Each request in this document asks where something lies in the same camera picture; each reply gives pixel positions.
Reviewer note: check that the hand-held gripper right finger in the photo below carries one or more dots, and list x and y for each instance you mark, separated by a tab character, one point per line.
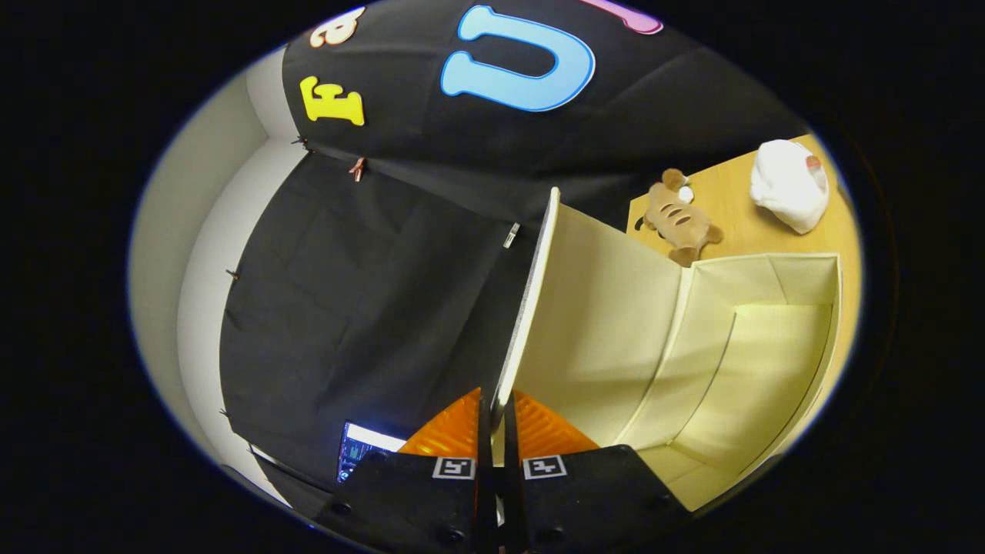
585	492

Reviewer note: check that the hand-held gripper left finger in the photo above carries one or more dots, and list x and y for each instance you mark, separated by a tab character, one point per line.
415	500

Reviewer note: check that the grey fabric storage box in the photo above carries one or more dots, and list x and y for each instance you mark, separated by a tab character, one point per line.
608	331

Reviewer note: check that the glowing computer screen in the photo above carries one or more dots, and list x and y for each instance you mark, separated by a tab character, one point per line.
362	446

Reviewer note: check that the black backdrop cloth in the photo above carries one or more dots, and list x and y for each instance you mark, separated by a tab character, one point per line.
369	292

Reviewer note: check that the silver cloth clip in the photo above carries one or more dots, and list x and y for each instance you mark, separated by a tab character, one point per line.
512	235

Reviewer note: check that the brown striped plush toy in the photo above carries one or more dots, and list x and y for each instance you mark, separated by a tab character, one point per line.
677	219

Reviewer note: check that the red cloth clip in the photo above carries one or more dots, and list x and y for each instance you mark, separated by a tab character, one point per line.
358	169

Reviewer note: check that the white plush toy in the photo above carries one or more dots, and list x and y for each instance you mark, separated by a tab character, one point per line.
789	185

